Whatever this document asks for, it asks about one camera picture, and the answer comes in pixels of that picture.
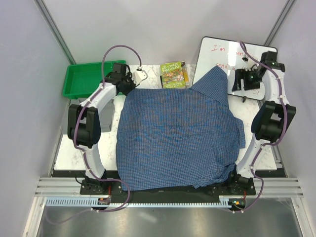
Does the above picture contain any green treehouse book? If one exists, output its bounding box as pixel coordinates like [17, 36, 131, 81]
[160, 61, 190, 89]

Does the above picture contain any aluminium frame rail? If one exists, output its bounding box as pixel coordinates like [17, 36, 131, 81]
[36, 178, 304, 198]

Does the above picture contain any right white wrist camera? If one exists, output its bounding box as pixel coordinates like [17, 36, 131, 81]
[242, 56, 258, 71]

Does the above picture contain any folded grey shirt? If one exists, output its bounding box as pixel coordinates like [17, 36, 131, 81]
[99, 99, 115, 133]

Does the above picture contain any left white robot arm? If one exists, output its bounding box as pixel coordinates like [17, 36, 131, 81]
[67, 63, 137, 194]

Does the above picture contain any green plastic tray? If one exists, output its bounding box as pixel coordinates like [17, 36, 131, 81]
[61, 59, 127, 100]

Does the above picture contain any white whiteboard with red writing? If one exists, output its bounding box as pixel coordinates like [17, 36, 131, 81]
[193, 37, 265, 100]

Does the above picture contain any purple cable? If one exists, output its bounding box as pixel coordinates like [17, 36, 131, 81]
[229, 40, 289, 214]
[45, 44, 143, 224]

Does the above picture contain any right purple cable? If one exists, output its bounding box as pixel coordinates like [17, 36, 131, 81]
[229, 40, 289, 214]

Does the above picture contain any left light blue cable duct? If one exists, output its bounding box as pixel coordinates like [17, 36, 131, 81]
[45, 197, 111, 207]

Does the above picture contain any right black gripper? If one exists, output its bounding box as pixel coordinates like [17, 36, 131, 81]
[231, 68, 261, 92]

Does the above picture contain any blue plaid long sleeve shirt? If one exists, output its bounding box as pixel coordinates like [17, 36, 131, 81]
[116, 67, 245, 191]

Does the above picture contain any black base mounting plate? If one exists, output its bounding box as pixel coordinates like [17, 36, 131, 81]
[80, 173, 256, 204]

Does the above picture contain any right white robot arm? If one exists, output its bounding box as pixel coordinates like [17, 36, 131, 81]
[232, 51, 297, 179]

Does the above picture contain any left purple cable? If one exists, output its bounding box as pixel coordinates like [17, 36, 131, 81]
[45, 44, 143, 224]

